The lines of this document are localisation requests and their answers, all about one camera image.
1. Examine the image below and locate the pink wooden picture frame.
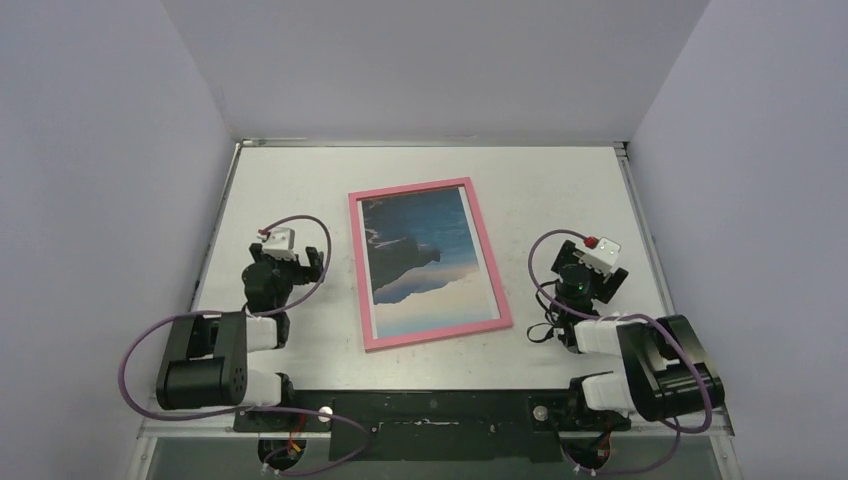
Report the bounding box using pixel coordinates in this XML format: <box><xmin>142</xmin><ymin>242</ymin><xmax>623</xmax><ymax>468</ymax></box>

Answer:
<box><xmin>347</xmin><ymin>176</ymin><xmax>515</xmax><ymax>354</ymax></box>

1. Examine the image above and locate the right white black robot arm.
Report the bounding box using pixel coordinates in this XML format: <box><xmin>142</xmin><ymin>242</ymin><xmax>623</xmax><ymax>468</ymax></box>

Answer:
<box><xmin>548</xmin><ymin>237</ymin><xmax>725</xmax><ymax>429</ymax></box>

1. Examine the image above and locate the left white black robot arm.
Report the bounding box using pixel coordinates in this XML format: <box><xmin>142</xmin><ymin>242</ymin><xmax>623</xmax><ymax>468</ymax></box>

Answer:
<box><xmin>156</xmin><ymin>243</ymin><xmax>325</xmax><ymax>431</ymax></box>

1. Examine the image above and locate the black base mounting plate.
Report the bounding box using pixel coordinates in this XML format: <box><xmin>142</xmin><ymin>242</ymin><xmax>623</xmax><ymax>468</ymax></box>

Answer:
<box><xmin>233</xmin><ymin>389</ymin><xmax>632</xmax><ymax>463</ymax></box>

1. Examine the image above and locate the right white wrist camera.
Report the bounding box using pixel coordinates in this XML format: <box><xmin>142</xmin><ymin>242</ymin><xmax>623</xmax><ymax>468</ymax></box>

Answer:
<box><xmin>576</xmin><ymin>236</ymin><xmax>622</xmax><ymax>277</ymax></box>

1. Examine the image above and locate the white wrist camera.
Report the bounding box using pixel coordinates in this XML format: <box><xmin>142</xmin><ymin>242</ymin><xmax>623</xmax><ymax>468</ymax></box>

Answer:
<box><xmin>576</xmin><ymin>236</ymin><xmax>622</xmax><ymax>277</ymax></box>
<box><xmin>258</xmin><ymin>226</ymin><xmax>296</xmax><ymax>261</ymax></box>

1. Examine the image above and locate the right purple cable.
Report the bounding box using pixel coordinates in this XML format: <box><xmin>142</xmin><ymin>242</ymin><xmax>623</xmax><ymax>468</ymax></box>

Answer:
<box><xmin>527</xmin><ymin>229</ymin><xmax>715</xmax><ymax>478</ymax></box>

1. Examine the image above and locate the purple cable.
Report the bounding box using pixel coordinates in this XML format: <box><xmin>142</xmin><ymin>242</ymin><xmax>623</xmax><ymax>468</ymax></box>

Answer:
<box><xmin>117</xmin><ymin>214</ymin><xmax>372</xmax><ymax>478</ymax></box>
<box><xmin>527</xmin><ymin>229</ymin><xmax>715</xmax><ymax>478</ymax></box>

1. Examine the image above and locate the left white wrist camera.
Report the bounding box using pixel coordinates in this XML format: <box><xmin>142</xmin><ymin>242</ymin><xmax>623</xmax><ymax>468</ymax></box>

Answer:
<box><xmin>258</xmin><ymin>226</ymin><xmax>296</xmax><ymax>261</ymax></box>

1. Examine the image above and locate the aluminium front rail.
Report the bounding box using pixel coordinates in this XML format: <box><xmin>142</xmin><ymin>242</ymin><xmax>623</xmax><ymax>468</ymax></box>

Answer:
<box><xmin>137</xmin><ymin>390</ymin><xmax>735</xmax><ymax>440</ymax></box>

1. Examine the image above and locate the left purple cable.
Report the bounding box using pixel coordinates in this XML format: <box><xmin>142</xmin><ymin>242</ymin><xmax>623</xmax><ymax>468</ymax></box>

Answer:
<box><xmin>117</xmin><ymin>214</ymin><xmax>372</xmax><ymax>478</ymax></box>

